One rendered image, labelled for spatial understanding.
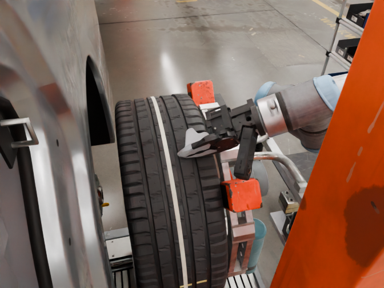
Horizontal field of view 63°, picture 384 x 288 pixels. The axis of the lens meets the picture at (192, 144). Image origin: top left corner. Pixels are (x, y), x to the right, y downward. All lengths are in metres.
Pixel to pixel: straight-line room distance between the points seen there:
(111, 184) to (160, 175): 1.56
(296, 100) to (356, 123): 0.26
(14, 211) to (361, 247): 0.47
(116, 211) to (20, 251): 1.65
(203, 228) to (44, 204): 0.41
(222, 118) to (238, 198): 0.19
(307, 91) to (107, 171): 1.90
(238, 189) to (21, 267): 0.46
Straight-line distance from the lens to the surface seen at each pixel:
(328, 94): 0.69
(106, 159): 2.49
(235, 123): 0.72
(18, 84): 0.43
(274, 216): 1.56
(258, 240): 1.14
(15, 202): 0.50
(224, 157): 0.83
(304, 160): 2.09
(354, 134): 0.44
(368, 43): 0.41
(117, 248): 1.90
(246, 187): 0.75
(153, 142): 0.79
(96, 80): 1.23
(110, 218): 2.12
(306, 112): 0.68
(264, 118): 0.68
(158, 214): 0.75
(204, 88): 1.03
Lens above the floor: 1.68
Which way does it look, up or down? 41 degrees down
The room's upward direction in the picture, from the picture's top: straight up
